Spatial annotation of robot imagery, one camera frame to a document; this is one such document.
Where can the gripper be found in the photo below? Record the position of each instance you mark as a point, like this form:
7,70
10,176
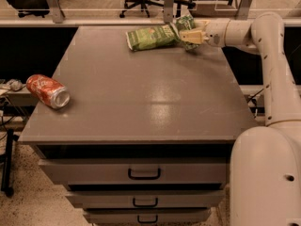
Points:
215,33

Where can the green soda can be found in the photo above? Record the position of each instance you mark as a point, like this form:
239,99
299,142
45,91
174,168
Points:
183,23

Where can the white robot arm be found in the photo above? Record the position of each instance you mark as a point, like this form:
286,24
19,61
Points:
265,163

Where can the green jalapeno chip bag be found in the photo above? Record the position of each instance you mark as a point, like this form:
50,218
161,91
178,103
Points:
151,37

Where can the red soda can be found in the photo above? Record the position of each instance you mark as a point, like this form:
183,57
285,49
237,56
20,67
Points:
48,90

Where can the black office chair centre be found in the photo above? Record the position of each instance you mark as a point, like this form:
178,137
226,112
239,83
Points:
171,8

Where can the grey drawer cabinet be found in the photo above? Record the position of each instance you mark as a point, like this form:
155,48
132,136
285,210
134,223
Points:
165,109

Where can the crumpled grey cloth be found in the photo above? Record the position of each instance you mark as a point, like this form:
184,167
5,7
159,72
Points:
14,84

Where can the black stand leg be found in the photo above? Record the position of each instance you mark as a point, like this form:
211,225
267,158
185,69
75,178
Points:
5,159

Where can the top drawer black handle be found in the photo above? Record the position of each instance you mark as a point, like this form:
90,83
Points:
144,174

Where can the drawer black handle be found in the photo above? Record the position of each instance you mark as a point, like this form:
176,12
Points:
142,203
147,219
144,174

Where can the middle drawer black handle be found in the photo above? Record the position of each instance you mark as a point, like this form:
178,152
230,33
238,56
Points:
142,203

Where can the bottom drawer black handle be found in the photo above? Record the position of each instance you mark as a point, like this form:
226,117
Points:
147,219

